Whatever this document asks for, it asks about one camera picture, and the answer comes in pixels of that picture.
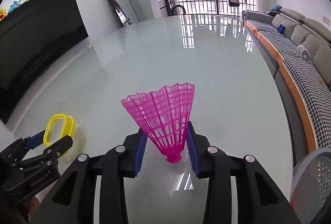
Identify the yellow plastic ring lid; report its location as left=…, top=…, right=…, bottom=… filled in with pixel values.
left=43, top=114, right=76, bottom=147

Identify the pink plastic shuttlecock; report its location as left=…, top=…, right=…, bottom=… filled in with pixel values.
left=121, top=82, right=195, bottom=163

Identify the person's left hand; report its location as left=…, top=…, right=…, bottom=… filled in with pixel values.
left=24, top=196, right=40, bottom=221

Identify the grey perforated laundry basket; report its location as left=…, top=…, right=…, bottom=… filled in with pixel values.
left=290, top=148, right=331, bottom=223

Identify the houndstooth sofa cover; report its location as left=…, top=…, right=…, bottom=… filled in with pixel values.
left=242, top=11, right=330, bottom=152

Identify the small white desk fan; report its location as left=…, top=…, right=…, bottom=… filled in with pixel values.
left=297, top=45, right=310, bottom=62

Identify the grey sectional sofa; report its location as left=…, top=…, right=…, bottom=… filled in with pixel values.
left=266, top=5, right=331, bottom=85

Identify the leaning floor mirror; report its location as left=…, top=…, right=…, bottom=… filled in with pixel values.
left=109, top=0, right=139, bottom=27

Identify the blue cushion on sofa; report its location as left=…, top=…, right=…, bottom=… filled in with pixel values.
left=277, top=24, right=285, bottom=34

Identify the black wall television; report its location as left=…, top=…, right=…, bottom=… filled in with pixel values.
left=1, top=0, right=89, bottom=124

